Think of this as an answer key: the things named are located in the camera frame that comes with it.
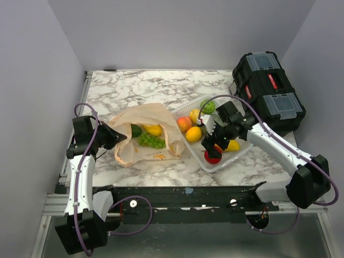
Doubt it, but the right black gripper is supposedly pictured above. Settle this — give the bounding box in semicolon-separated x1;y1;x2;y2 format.
201;119;235;159

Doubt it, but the orange banana-print plastic bag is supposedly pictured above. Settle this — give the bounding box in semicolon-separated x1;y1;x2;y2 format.
108;103;185;167

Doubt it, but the red tomato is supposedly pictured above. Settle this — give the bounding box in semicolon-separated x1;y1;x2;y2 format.
204;151;222;164

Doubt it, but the green grape bunch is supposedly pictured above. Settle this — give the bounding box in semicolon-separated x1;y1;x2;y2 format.
138;132;166;149

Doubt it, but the yellow mango front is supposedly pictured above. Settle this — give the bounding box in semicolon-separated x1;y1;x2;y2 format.
143;125;163;137

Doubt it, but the yellow mango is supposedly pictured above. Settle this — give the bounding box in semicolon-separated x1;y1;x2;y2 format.
214;140;240;153
143;125;163;137

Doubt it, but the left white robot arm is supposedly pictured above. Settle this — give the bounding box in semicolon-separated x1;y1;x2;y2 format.
55;116;127;255

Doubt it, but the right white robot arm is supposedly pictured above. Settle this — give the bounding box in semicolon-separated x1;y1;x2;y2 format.
197;102;331;211

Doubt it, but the white plastic basket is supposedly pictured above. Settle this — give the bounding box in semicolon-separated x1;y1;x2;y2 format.
171;95;253;173

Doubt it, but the yellow lemon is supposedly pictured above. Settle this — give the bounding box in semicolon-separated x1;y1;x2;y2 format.
185;126;202;142

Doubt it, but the yellow mango back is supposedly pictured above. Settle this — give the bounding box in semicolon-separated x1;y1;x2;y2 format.
214;140;240;153

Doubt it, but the green netted melon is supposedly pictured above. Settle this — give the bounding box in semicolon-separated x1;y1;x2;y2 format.
211;112;224;126

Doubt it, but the orange peach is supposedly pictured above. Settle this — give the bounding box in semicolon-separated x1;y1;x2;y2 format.
176;116;192;133

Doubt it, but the pale yellow round fruit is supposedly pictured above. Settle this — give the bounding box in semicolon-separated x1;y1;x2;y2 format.
189;109;200;124

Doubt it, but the green custard apple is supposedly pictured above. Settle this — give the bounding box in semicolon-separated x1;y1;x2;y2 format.
200;99;216;114

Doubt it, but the black tool box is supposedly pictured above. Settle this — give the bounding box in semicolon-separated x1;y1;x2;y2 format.
232;51;306;137

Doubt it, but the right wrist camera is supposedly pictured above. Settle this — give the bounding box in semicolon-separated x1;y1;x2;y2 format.
197;114;216;135

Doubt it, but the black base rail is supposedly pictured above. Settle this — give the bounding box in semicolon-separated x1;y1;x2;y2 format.
91;184;280;225

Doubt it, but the aluminium frame rail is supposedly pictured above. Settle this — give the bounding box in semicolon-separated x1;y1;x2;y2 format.
42;194;68;216

